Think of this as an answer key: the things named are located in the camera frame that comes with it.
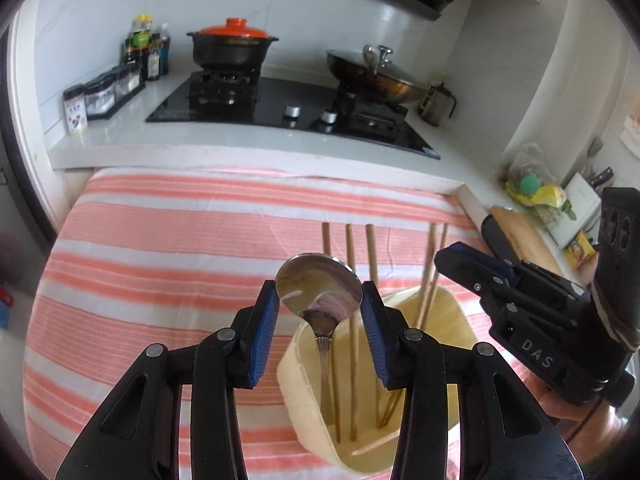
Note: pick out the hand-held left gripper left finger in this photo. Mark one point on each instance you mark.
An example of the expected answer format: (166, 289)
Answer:
(267, 330)

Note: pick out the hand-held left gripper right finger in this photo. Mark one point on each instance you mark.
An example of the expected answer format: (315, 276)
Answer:
(375, 330)

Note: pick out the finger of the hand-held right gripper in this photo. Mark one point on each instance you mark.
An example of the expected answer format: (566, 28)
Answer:
(495, 262)
(465, 272)

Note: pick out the cream plastic utensil container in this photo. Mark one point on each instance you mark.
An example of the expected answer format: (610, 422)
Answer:
(450, 315)

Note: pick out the large steel spoon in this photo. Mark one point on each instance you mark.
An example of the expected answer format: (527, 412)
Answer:
(310, 280)

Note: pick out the person's right hand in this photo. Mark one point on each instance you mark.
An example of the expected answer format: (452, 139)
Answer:
(575, 420)

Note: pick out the black oblong case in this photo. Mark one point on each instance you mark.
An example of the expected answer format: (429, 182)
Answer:
(497, 237)

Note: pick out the wooden cutting board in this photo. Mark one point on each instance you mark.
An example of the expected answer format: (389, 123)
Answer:
(535, 240)

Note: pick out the yellow box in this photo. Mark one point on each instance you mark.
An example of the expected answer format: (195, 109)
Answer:
(581, 250)

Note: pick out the plastic bag with yellow items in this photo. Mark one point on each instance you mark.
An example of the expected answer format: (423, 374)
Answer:
(537, 185)

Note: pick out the white knife block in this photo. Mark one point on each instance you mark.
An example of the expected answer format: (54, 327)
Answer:
(575, 210)

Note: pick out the pink striped tablecloth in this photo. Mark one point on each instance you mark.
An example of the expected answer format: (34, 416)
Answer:
(150, 260)

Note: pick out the glass french press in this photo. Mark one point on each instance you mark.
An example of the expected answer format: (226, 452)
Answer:
(436, 105)

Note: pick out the wok with glass lid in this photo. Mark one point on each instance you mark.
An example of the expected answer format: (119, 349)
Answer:
(375, 77)

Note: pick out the black gas stove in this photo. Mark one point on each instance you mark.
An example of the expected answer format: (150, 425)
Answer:
(280, 95)

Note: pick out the clear spice jar set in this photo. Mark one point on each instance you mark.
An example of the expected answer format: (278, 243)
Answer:
(112, 92)

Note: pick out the black clay pot orange lid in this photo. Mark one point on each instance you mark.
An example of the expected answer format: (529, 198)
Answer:
(232, 45)

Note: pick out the white seasoning shaker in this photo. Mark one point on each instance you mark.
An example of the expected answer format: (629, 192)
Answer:
(75, 112)

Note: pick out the dark sauce bottle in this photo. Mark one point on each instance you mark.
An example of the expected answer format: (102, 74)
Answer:
(165, 50)
(153, 62)

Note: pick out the yellow cap bottle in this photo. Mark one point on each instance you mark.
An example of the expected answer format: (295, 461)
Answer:
(142, 35)

